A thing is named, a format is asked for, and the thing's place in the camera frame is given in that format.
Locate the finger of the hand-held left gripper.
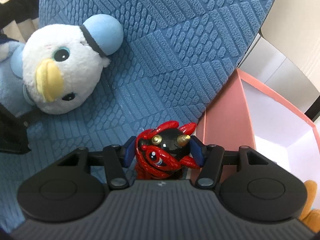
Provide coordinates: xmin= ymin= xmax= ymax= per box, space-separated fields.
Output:
xmin=0 ymin=102 xmax=32 ymax=155

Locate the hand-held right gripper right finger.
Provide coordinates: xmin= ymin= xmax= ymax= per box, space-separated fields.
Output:
xmin=190 ymin=135 xmax=269 ymax=190

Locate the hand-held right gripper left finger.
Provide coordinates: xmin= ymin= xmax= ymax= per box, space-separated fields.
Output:
xmin=56 ymin=136 xmax=137 ymax=190

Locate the red and black toy figure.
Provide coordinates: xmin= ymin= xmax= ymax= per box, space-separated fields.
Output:
xmin=134 ymin=120 xmax=200 ymax=180

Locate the pink cardboard box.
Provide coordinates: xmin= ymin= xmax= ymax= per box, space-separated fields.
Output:
xmin=186 ymin=69 xmax=320 ymax=188

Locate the blue and white penguin plush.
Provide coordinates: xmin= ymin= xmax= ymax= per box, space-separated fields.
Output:
xmin=0 ymin=14 xmax=124 ymax=115

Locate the orange plush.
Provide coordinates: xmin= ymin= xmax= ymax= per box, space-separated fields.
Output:
xmin=297 ymin=180 xmax=320 ymax=228

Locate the blue textured cushion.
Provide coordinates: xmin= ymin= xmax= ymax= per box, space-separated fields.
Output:
xmin=0 ymin=0 xmax=284 ymax=233

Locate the striped blanket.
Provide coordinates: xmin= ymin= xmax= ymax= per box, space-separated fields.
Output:
xmin=0 ymin=0 xmax=40 ymax=43

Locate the white chair with black frame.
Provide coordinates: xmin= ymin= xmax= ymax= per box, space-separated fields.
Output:
xmin=237 ymin=0 xmax=320 ymax=122

